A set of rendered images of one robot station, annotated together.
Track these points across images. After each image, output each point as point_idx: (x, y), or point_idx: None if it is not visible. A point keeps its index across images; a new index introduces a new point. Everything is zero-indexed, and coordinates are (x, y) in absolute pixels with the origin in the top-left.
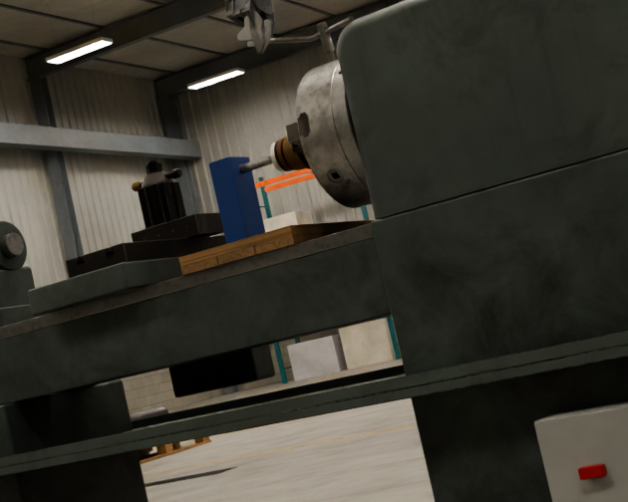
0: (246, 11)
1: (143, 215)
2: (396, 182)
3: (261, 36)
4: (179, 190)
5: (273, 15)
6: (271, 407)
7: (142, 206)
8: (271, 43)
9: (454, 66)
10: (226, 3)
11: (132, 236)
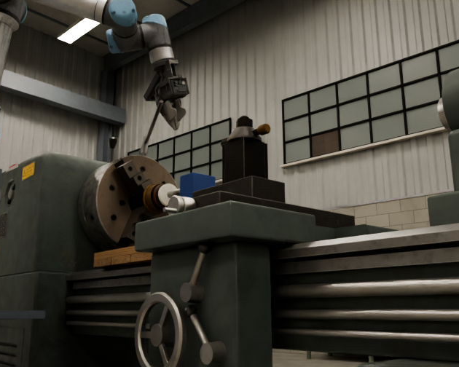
0: (181, 103)
1: (267, 170)
2: None
3: (173, 120)
4: (223, 154)
5: (155, 98)
6: None
7: (267, 162)
8: (158, 113)
9: None
10: (186, 83)
11: (284, 186)
